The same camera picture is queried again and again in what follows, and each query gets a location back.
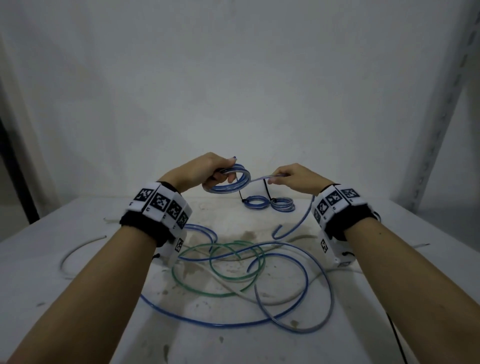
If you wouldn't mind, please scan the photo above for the person's left hand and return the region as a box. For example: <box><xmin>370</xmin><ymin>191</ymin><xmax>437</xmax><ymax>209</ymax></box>
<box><xmin>157</xmin><ymin>151</ymin><xmax>238</xmax><ymax>195</ymax></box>

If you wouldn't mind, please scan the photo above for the person's right hand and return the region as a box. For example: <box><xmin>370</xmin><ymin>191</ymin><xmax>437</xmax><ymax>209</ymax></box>
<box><xmin>267</xmin><ymin>163</ymin><xmax>335</xmax><ymax>196</ymax></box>

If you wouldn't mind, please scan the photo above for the blue tube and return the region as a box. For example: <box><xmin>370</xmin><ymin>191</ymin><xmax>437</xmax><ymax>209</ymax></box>
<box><xmin>243</xmin><ymin>195</ymin><xmax>269</xmax><ymax>209</ymax></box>

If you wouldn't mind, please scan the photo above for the green tube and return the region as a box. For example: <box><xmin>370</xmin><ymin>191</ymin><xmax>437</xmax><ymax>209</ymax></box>
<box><xmin>171</xmin><ymin>241</ymin><xmax>266</xmax><ymax>298</ymax></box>

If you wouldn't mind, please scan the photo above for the white tube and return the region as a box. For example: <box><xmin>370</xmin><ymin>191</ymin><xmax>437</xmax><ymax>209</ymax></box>
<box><xmin>59</xmin><ymin>235</ymin><xmax>108</xmax><ymax>277</ymax></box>
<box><xmin>103</xmin><ymin>217</ymin><xmax>361</xmax><ymax>307</ymax></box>

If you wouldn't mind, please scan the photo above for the person's left forearm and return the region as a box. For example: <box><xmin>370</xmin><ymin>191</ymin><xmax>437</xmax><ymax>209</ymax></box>
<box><xmin>7</xmin><ymin>226</ymin><xmax>158</xmax><ymax>364</ymax></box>

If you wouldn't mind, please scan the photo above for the person's right forearm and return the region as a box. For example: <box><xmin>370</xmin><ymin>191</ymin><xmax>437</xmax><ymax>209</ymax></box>
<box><xmin>344</xmin><ymin>217</ymin><xmax>480</xmax><ymax>364</ymax></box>

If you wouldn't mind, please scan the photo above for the right black marker wristband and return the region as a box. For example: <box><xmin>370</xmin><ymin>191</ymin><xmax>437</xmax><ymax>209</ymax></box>
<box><xmin>311</xmin><ymin>183</ymin><xmax>378</xmax><ymax>242</ymax></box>

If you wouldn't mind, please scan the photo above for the black marker wristband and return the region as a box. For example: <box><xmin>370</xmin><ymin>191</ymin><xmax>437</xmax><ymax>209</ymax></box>
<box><xmin>311</xmin><ymin>183</ymin><xmax>378</xmax><ymax>242</ymax></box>
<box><xmin>119</xmin><ymin>181</ymin><xmax>193</xmax><ymax>248</ymax></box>

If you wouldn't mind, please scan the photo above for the left black marker wristband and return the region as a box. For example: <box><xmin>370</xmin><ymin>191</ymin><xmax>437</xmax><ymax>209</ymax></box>
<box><xmin>119</xmin><ymin>181</ymin><xmax>193</xmax><ymax>248</ymax></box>

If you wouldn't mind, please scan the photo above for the white perforated shelf upright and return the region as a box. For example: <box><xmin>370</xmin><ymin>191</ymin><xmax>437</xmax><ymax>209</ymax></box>
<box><xmin>406</xmin><ymin>0</ymin><xmax>480</xmax><ymax>214</ymax></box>

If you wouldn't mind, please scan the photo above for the grey shelf board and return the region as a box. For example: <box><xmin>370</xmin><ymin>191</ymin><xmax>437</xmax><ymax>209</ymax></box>
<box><xmin>416</xmin><ymin>204</ymin><xmax>480</xmax><ymax>253</ymax></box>

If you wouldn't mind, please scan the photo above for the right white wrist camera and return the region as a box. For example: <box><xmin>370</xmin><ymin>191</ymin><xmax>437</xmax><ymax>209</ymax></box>
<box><xmin>319</xmin><ymin>226</ymin><xmax>356</xmax><ymax>268</ymax></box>

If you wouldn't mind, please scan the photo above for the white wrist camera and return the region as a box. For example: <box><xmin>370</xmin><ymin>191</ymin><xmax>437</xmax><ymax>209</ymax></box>
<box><xmin>319</xmin><ymin>226</ymin><xmax>356</xmax><ymax>268</ymax></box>
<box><xmin>160</xmin><ymin>235</ymin><xmax>185</xmax><ymax>268</ymax></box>

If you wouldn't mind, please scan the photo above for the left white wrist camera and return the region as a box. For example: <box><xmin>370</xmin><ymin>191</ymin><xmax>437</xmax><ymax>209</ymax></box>
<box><xmin>160</xmin><ymin>235</ymin><xmax>185</xmax><ymax>268</ymax></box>

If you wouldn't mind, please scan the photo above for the black metal frame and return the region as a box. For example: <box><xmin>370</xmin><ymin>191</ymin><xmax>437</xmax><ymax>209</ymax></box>
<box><xmin>0</xmin><ymin>116</ymin><xmax>40</xmax><ymax>225</ymax></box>

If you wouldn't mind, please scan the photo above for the right black camera cord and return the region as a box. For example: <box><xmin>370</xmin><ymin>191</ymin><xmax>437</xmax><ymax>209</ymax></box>
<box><xmin>341</xmin><ymin>251</ymin><xmax>409</xmax><ymax>364</ymax></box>

